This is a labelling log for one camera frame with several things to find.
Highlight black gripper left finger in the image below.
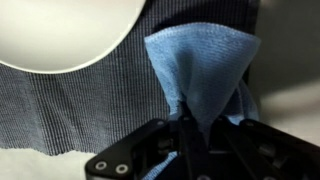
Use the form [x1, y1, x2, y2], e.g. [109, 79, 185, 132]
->
[84, 101, 209, 180]

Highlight dark blue placemat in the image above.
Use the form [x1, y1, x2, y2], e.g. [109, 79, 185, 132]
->
[0, 0, 261, 157]

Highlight blue microfibre cloth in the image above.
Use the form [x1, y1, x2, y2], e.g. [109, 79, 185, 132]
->
[141, 21, 262, 180]

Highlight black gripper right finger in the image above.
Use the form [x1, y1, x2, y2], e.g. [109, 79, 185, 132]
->
[208, 114, 320, 180]

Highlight white round plate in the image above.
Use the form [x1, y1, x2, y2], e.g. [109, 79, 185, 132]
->
[0, 0, 148, 75]

